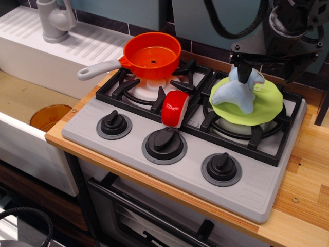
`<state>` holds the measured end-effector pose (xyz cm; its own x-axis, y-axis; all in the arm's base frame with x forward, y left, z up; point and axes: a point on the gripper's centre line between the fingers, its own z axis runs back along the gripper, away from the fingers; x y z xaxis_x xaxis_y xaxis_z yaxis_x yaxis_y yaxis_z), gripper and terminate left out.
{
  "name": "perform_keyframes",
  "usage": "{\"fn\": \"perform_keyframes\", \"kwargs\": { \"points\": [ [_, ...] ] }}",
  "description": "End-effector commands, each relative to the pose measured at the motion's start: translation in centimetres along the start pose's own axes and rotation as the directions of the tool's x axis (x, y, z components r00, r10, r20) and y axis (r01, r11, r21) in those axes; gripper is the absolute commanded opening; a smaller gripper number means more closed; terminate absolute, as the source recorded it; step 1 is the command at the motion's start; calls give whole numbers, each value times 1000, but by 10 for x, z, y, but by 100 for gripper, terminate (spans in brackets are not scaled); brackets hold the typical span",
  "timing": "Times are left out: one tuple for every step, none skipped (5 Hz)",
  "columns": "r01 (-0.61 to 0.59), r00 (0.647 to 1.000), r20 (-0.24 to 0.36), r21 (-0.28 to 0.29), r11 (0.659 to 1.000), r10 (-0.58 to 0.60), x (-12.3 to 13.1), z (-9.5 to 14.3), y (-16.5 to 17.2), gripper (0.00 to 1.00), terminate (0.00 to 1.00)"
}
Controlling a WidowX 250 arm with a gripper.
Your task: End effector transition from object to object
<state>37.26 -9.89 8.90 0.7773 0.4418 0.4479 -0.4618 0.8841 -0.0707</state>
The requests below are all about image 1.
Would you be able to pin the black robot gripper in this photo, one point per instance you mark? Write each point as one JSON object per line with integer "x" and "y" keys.
{"x": 282, "y": 38}

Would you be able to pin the light blue plush toy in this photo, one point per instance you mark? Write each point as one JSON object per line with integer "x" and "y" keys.
{"x": 237, "y": 93}

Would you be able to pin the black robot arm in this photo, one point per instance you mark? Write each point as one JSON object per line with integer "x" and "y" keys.
{"x": 291, "y": 35}

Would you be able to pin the lime green plate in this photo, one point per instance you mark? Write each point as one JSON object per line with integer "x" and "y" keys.
{"x": 267, "y": 105}

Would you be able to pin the black right burner grate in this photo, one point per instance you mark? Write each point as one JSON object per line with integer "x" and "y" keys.
{"x": 269, "y": 142}

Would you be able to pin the black burner grate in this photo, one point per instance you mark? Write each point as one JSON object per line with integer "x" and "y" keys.
{"x": 145, "y": 97}
{"x": 269, "y": 142}

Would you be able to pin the black left burner grate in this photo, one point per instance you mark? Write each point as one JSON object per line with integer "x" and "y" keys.
{"x": 145, "y": 97}

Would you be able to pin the black right stove knob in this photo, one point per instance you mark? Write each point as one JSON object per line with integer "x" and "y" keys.
{"x": 221, "y": 170}

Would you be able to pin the black stove knob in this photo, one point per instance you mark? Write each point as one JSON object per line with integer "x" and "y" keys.
{"x": 114, "y": 126}
{"x": 164, "y": 147}
{"x": 221, "y": 170}

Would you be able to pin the grey toy stove top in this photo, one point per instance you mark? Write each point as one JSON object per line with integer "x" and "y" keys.
{"x": 252, "y": 196}

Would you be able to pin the black middle stove knob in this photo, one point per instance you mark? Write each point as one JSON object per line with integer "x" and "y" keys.
{"x": 164, "y": 147}

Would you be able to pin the black left stove knob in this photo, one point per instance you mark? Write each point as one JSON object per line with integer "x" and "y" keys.
{"x": 114, "y": 126}

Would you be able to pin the grey toy faucet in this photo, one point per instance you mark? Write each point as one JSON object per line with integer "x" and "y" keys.
{"x": 56, "y": 23}

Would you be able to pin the orange translucent cup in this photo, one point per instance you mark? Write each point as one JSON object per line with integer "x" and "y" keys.
{"x": 45, "y": 118}

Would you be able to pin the white toy sink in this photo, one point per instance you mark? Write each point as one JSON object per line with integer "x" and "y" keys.
{"x": 36, "y": 74}

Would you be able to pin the orange toy pot grey handle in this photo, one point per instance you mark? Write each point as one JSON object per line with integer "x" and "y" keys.
{"x": 149, "y": 55}

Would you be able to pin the black oven door handle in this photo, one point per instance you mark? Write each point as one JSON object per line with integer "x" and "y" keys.
{"x": 106, "y": 189}

